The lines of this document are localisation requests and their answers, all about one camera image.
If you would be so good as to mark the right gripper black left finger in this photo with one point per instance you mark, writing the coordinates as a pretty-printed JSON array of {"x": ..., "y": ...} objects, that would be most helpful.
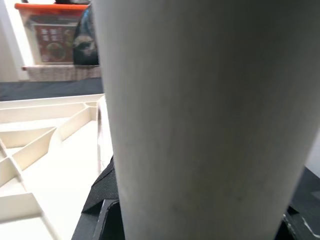
[{"x": 100, "y": 220}]

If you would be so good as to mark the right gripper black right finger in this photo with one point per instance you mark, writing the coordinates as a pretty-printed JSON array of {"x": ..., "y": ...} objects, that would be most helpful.
[{"x": 300, "y": 230}]

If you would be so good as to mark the white plastic table leg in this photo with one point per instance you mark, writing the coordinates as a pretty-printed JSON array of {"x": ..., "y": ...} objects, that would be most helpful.
[{"x": 200, "y": 112}]

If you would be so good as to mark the white plastic table top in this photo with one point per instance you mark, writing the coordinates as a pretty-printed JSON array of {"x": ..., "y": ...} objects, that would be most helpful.
[{"x": 37, "y": 155}]

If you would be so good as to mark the black tablecloth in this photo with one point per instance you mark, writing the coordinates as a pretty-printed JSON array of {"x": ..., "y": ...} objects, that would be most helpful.
[{"x": 37, "y": 90}]

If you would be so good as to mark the patterned beige cloth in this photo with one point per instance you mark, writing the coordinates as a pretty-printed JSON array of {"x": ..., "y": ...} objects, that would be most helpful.
[{"x": 62, "y": 72}]

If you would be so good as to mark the black shiny bag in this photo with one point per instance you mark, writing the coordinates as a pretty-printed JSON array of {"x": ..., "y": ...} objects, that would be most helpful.
[{"x": 86, "y": 45}]

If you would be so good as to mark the storage box with orange lid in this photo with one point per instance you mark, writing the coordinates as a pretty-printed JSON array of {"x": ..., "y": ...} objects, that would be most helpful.
[{"x": 55, "y": 37}]

